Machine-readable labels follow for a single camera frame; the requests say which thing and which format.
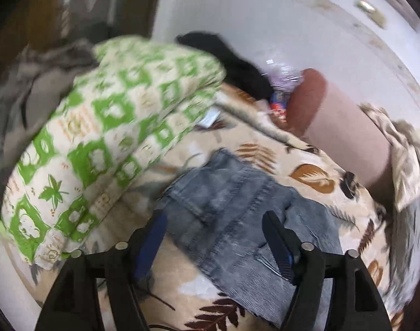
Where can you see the green patterned folded quilt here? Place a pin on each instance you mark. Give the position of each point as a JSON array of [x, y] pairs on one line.
[[118, 120]]

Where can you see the grey denim pants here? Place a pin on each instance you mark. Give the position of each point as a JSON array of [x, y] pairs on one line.
[[215, 215]]

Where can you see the cream crumpled cloth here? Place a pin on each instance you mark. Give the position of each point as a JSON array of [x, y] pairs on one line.
[[405, 154]]

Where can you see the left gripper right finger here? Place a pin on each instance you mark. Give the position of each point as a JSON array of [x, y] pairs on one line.
[[355, 303]]

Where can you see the white paper tag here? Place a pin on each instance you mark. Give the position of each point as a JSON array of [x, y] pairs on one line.
[[209, 118]]

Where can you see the grey cloth pile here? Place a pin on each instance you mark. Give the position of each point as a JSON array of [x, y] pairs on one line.
[[30, 90]]

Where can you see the beige wall switch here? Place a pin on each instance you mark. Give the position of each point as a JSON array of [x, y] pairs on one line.
[[372, 12]]

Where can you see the black garment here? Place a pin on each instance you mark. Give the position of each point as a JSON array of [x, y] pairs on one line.
[[240, 73]]

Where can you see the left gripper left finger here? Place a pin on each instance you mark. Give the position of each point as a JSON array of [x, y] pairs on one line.
[[73, 301]]

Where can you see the black beige hair clip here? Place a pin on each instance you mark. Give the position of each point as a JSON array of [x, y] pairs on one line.
[[349, 185]]

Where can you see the clear plastic bag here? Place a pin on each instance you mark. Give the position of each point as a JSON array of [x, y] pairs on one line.
[[281, 77]]

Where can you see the floral leaf-pattern blanket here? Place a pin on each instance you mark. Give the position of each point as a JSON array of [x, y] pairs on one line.
[[175, 294]]

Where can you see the red blue snack packet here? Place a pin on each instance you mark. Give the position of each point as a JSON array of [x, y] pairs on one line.
[[278, 104]]

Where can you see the wooden glass cabinet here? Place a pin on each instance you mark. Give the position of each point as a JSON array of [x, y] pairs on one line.
[[45, 24]]

